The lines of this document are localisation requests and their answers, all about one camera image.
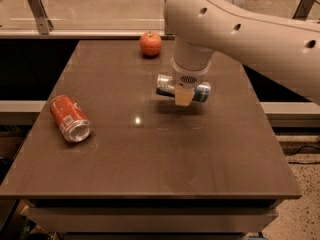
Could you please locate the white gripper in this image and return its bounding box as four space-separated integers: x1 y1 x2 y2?
171 59 211 107

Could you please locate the blue silver redbull can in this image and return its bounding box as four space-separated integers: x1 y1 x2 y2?
156 74 211 102

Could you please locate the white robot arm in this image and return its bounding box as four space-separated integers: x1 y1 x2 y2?
164 0 320 104

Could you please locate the orange soda can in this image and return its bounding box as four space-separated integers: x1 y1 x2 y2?
50 95 91 143

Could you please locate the red apple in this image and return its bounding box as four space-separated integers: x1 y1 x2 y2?
139 31 162 56

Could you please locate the glass barrier panel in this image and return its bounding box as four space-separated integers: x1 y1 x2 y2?
0 0 300 31

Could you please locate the black floor cable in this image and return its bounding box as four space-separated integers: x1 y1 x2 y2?
285 145 320 166

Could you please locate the right metal bracket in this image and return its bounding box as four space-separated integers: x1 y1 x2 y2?
293 0 316 21

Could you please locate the left metal bracket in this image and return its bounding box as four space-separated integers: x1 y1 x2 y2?
27 0 54 35

